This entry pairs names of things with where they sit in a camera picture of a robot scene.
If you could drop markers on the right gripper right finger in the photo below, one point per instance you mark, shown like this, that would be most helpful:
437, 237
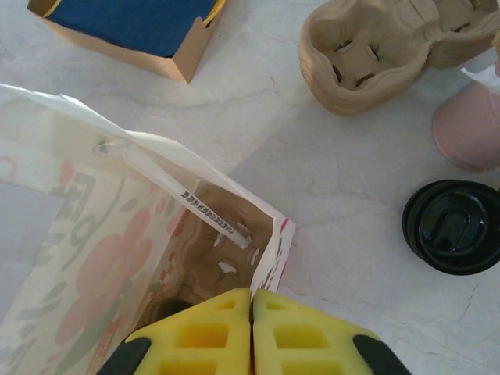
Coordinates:
304, 343

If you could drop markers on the pink straw holder cup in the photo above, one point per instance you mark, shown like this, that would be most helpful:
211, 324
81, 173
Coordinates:
468, 125

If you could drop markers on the white printed straw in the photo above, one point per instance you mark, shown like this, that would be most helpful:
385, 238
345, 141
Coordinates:
203, 209

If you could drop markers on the yellow napkin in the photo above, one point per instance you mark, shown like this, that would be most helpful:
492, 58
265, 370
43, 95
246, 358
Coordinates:
216, 11

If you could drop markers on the blue napkin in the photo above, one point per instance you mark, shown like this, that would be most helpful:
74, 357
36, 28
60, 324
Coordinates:
129, 19

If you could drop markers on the cardboard napkin box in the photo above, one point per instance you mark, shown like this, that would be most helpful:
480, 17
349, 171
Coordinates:
117, 51

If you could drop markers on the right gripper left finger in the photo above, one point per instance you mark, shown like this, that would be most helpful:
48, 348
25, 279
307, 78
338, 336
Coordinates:
195, 340

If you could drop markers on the brown pulp cup carrier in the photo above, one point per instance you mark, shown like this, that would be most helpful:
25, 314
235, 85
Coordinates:
218, 269

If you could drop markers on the white flower paper bag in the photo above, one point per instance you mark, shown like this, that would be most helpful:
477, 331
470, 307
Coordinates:
78, 234

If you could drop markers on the stack of black lids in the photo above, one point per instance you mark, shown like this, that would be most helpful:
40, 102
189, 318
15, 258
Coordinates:
453, 226

